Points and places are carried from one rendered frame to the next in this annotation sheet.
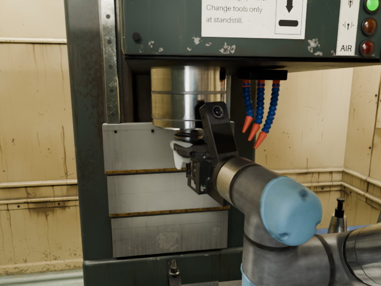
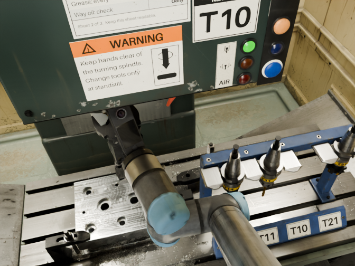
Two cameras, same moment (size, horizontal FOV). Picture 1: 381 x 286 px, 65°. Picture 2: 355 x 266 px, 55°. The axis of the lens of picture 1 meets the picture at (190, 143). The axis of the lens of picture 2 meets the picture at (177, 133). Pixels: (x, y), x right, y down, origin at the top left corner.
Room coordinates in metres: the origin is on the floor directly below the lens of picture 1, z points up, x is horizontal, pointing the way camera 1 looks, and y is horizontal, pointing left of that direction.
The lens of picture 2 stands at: (0.03, -0.14, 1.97)
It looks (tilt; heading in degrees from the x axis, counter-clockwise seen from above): 48 degrees down; 358
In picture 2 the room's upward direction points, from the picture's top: 3 degrees counter-clockwise
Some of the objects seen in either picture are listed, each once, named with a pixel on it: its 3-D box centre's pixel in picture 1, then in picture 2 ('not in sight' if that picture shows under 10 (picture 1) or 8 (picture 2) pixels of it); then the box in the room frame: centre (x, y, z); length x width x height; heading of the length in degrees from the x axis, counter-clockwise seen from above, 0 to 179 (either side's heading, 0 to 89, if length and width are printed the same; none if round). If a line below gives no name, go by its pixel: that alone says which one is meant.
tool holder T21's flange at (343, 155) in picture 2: not in sight; (344, 149); (0.61, -0.62, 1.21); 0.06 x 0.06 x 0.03
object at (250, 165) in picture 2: not in sight; (251, 169); (0.57, -0.35, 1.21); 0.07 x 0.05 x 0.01; 9
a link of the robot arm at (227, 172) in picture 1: (242, 181); (145, 171); (0.46, -0.08, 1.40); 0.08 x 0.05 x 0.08; 114
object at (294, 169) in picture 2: not in sight; (289, 161); (0.59, -0.46, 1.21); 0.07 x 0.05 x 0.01; 9
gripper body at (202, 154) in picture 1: (216, 170); (129, 146); (0.53, -0.05, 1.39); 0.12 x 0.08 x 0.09; 24
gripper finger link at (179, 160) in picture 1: (178, 155); (98, 120); (0.61, 0.02, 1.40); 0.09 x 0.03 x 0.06; 38
